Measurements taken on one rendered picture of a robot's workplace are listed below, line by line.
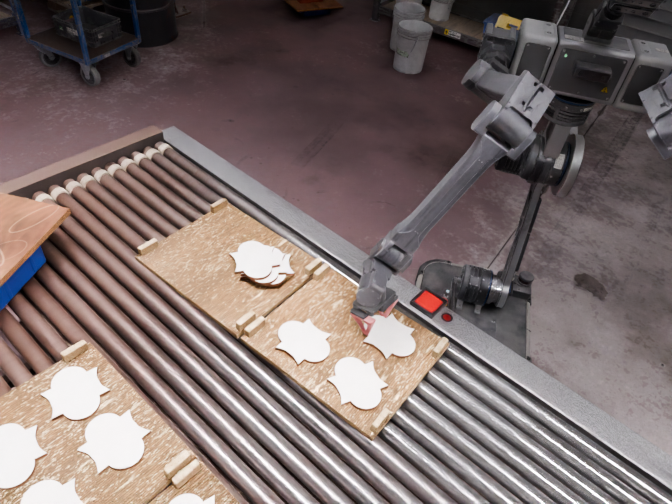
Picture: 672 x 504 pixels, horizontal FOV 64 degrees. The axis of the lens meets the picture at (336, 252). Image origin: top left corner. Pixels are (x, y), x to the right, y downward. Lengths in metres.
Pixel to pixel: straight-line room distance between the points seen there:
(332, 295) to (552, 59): 0.88
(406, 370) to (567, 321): 1.76
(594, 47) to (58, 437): 1.59
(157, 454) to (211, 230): 0.70
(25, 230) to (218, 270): 0.50
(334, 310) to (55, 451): 0.71
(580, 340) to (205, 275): 2.01
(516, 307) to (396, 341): 1.29
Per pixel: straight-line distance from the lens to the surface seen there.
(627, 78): 1.70
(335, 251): 1.64
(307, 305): 1.46
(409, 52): 4.90
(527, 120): 1.15
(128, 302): 1.53
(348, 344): 1.39
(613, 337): 3.09
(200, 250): 1.61
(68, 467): 1.28
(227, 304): 1.46
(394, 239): 1.22
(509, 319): 2.56
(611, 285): 3.37
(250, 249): 1.54
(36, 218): 1.65
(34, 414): 1.37
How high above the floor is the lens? 2.04
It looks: 43 degrees down
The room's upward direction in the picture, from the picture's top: 8 degrees clockwise
